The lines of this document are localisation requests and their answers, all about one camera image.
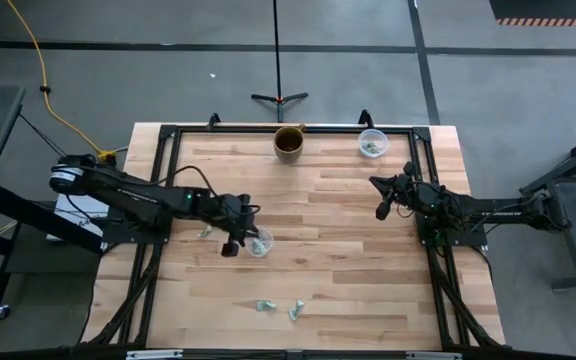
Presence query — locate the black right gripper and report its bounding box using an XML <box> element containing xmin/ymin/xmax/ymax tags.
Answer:
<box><xmin>368</xmin><ymin>161</ymin><xmax>457</xmax><ymax>222</ymax></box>

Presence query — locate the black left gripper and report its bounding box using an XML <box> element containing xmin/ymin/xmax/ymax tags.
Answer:
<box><xmin>199</xmin><ymin>191</ymin><xmax>262</xmax><ymax>259</ymax></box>

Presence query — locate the large clear plastic container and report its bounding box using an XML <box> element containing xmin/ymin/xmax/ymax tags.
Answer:
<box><xmin>244</xmin><ymin>225</ymin><xmax>275</xmax><ymax>259</ymax></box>

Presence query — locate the small clear plastic container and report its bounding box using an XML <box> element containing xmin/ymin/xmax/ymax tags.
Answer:
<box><xmin>357</xmin><ymin>128</ymin><xmax>390</xmax><ymax>159</ymax></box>

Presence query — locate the green sugar packet leaf print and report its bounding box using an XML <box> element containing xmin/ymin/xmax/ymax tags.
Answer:
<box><xmin>288</xmin><ymin>298</ymin><xmax>306</xmax><ymax>322</ymax></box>

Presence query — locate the brown mug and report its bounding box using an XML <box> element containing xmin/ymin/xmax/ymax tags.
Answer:
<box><xmin>273</xmin><ymin>123</ymin><xmax>307</xmax><ymax>165</ymax></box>

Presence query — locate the black tripod stand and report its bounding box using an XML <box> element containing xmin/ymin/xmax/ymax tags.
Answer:
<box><xmin>250</xmin><ymin>0</ymin><xmax>310</xmax><ymax>124</ymax></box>

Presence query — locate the white cardboard box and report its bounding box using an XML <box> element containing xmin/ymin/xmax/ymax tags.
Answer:
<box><xmin>53</xmin><ymin>193</ymin><xmax>112</xmax><ymax>244</ymax></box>

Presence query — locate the black metal stand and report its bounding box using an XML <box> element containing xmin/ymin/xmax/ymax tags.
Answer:
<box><xmin>519</xmin><ymin>127</ymin><xmax>576</xmax><ymax>292</ymax></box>

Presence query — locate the black floor mat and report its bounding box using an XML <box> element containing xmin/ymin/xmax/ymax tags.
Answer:
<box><xmin>488</xmin><ymin>0</ymin><xmax>576</xmax><ymax>20</ymax></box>

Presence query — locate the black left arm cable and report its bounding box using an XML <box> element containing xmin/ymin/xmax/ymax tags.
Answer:
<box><xmin>170</xmin><ymin>164</ymin><xmax>222</xmax><ymax>199</ymax></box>

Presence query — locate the black aluminium table frame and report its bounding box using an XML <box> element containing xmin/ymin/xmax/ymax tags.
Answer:
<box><xmin>81</xmin><ymin>110</ymin><xmax>507</xmax><ymax>351</ymax></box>

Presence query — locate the silver metal bracket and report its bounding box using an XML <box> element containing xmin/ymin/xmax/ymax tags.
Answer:
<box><xmin>125</xmin><ymin>349</ymin><xmax>184</xmax><ymax>360</ymax></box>
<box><xmin>405</xmin><ymin>351</ymin><xmax>463</xmax><ymax>360</ymax></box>

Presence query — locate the yellow extension cable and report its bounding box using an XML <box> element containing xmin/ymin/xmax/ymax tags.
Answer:
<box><xmin>6</xmin><ymin>0</ymin><xmax>119</xmax><ymax>164</ymax></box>

